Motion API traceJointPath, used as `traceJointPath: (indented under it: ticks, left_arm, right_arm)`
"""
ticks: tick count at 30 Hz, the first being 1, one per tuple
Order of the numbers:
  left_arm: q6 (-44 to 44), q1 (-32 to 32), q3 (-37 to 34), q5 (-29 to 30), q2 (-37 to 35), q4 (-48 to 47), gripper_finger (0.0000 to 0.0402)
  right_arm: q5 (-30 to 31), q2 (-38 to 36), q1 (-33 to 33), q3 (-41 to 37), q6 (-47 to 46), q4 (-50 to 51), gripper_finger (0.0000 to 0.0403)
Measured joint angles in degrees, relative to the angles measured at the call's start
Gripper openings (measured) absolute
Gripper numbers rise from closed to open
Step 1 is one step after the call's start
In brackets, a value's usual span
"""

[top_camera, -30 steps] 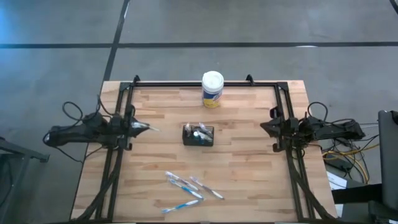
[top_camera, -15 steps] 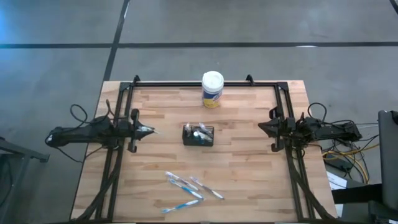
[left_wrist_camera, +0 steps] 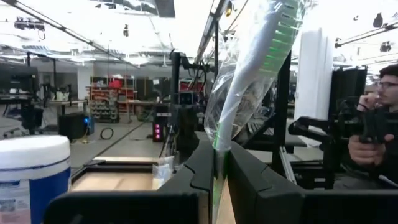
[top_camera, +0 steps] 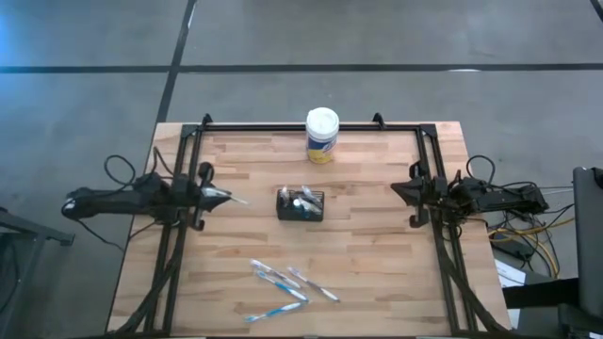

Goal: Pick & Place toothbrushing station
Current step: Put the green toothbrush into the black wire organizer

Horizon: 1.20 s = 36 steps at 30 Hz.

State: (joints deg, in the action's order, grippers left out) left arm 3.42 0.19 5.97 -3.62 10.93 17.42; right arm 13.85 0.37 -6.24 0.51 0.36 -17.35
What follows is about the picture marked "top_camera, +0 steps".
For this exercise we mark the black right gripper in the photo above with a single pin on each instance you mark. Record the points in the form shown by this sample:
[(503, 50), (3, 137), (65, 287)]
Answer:
[(433, 193)]

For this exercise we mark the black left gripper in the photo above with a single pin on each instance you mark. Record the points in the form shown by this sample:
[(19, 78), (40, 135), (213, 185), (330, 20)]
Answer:
[(188, 198)]

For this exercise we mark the white orange toothbrush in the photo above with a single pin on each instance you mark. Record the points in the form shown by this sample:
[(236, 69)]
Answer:
[(235, 199)]

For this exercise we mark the green white toothbrush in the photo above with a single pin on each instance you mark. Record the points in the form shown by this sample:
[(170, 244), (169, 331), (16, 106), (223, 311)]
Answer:
[(284, 193), (313, 207)]

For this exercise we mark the grey blue toothbrush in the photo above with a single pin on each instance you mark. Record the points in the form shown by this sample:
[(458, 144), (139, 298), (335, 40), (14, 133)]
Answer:
[(275, 274)]

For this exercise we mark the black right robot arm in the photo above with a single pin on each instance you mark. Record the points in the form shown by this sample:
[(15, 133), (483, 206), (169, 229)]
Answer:
[(509, 200)]

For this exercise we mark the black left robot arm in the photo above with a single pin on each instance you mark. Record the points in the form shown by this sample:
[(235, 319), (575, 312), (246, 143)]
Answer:
[(113, 202)]

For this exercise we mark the white-lidded wipes canister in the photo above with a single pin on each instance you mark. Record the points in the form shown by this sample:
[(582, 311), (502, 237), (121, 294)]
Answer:
[(322, 134)]

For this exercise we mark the black power brick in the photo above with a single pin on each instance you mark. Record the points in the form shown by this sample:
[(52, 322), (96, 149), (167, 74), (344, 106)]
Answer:
[(513, 247)]

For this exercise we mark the white paper sheet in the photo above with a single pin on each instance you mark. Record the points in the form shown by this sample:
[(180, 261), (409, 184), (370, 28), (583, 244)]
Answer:
[(509, 275)]

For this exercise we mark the black equipment stand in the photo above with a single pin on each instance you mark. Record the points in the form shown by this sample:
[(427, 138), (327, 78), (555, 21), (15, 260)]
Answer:
[(542, 294)]

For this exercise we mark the grey metal stand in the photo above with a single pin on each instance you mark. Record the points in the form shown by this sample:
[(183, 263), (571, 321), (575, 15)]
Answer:
[(28, 230)]

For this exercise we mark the dark grey monitor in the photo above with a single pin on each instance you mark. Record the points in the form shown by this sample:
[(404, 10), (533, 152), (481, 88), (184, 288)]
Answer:
[(589, 235)]

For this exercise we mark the black aluminium table frame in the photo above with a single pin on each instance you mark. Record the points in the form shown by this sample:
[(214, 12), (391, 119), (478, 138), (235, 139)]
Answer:
[(259, 127)]

